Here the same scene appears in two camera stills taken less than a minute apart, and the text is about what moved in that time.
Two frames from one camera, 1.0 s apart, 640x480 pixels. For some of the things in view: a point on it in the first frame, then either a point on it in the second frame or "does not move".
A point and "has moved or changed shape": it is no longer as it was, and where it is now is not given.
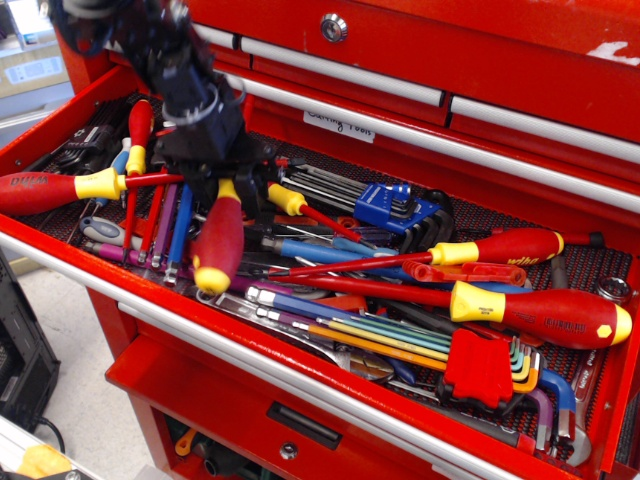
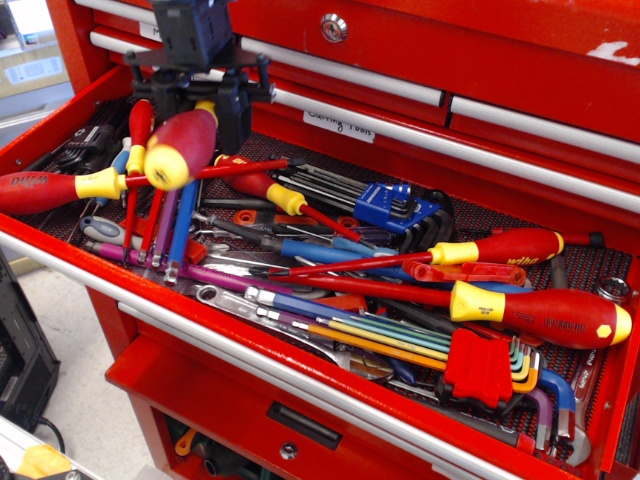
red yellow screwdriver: (216, 239) has moved or changed shape
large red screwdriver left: (40, 192) does not move
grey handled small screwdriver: (107, 231) does not move
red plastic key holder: (472, 272) does not move
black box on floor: (29, 362) does not move
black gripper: (204, 137) to (197, 53)
